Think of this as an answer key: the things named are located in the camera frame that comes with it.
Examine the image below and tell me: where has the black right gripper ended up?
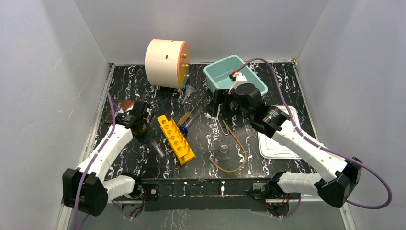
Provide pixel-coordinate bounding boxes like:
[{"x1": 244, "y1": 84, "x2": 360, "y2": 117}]
[{"x1": 203, "y1": 89, "x2": 252, "y2": 122}]

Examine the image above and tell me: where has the clear glass test tube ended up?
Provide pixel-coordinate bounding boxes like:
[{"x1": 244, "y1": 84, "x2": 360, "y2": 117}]
[{"x1": 151, "y1": 140, "x2": 165, "y2": 158}]

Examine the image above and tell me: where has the yellow test tube rack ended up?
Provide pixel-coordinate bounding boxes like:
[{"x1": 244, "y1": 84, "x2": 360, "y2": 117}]
[{"x1": 157, "y1": 115, "x2": 196, "y2": 165}]

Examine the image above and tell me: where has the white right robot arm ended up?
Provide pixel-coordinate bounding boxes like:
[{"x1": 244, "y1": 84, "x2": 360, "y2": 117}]
[{"x1": 207, "y1": 83, "x2": 361, "y2": 208}]

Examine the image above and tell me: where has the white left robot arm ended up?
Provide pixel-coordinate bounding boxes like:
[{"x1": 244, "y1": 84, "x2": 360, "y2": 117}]
[{"x1": 62, "y1": 102, "x2": 156, "y2": 216}]

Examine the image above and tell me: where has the small white plastic packet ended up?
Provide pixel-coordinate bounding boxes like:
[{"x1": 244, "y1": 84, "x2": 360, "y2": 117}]
[{"x1": 205, "y1": 112, "x2": 215, "y2": 120}]

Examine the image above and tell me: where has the clear plastic funnel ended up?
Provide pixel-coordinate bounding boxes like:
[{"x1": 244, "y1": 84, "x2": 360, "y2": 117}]
[{"x1": 181, "y1": 85, "x2": 196, "y2": 104}]

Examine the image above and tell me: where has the brown test tube brush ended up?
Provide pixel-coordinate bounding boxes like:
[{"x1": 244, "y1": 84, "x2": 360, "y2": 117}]
[{"x1": 177, "y1": 111, "x2": 192, "y2": 126}]

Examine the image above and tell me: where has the teal plastic bin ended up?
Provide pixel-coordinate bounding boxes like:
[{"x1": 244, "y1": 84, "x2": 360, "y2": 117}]
[{"x1": 203, "y1": 55, "x2": 268, "y2": 96}]

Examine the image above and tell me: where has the small clear glass beaker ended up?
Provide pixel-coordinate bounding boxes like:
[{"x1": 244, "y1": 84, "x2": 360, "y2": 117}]
[{"x1": 219, "y1": 143, "x2": 230, "y2": 156}]

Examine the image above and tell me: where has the tan rubber tubing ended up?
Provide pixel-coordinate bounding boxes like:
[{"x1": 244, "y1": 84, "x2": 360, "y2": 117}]
[{"x1": 208, "y1": 120, "x2": 248, "y2": 173}]

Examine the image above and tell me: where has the white cylindrical drum device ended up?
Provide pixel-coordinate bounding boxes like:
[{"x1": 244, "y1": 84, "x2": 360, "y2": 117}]
[{"x1": 145, "y1": 39, "x2": 190, "y2": 89}]

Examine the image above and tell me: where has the white bin lid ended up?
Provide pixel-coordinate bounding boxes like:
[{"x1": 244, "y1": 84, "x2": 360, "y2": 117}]
[{"x1": 257, "y1": 105, "x2": 302, "y2": 160}]

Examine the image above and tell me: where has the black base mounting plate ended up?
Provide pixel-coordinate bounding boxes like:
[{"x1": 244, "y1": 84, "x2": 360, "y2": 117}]
[{"x1": 141, "y1": 178, "x2": 281, "y2": 211}]

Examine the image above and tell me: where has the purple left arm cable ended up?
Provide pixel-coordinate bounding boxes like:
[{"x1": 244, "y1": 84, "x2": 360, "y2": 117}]
[{"x1": 71, "y1": 92, "x2": 134, "y2": 230}]

